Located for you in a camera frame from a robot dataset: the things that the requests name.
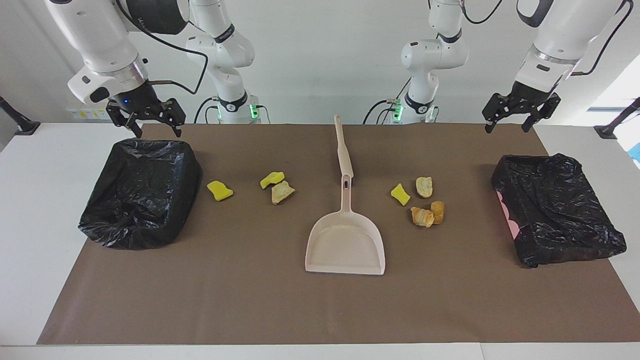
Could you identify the beige plastic dustpan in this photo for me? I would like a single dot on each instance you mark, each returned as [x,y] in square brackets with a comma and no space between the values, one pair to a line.
[345,245]

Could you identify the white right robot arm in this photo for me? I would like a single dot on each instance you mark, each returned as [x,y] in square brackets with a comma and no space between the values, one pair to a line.
[95,35]

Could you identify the blue object at edge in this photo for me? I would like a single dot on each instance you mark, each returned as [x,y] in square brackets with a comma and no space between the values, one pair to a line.
[636,151]

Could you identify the beige brush with black bristles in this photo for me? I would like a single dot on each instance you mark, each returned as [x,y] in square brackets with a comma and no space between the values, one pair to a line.
[343,150]

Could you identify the black camera stand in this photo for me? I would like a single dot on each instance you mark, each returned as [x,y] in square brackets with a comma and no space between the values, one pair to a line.
[22,125]
[612,127]

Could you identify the brown table mat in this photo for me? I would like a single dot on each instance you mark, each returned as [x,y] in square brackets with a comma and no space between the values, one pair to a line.
[250,290]

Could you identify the bin lined with black bag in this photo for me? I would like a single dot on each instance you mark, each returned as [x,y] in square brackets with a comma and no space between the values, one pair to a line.
[140,195]

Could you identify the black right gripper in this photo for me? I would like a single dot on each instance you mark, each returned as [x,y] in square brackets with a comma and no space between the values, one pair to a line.
[142,102]

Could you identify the small yellow sponge wedge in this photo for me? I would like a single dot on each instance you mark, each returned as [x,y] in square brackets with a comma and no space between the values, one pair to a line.
[400,194]

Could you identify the pink bin with black bag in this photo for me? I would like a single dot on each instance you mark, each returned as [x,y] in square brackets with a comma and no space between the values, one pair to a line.
[555,210]

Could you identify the brown bread roll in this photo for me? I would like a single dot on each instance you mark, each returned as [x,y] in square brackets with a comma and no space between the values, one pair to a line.
[438,212]

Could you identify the white wall socket box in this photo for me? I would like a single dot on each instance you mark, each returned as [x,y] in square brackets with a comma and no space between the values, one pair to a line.
[85,114]

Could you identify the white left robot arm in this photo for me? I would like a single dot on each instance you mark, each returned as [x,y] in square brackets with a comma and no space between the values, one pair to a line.
[570,35]

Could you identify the pale beige bread chunk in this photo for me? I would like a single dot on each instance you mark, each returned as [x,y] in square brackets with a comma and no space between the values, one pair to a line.
[282,193]

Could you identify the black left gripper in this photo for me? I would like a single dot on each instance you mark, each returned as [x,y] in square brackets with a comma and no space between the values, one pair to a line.
[525,100]

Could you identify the pale round bread piece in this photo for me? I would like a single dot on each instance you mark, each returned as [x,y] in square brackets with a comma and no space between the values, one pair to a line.
[424,187]

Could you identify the notched yellow sponge piece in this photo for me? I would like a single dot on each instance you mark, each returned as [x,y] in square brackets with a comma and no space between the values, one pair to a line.
[272,179]

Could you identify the wavy yellow sponge piece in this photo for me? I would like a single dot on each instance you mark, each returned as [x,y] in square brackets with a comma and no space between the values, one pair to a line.
[220,191]

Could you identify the orange croissant piece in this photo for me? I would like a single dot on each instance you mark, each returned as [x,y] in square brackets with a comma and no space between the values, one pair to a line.
[422,217]

